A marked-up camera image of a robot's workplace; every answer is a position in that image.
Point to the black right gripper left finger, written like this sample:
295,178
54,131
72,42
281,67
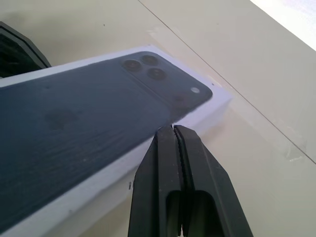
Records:
153,185

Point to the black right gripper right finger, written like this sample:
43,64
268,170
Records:
209,177

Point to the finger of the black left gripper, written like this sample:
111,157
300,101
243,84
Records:
14,51

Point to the white smartphone box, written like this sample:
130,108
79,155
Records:
74,118

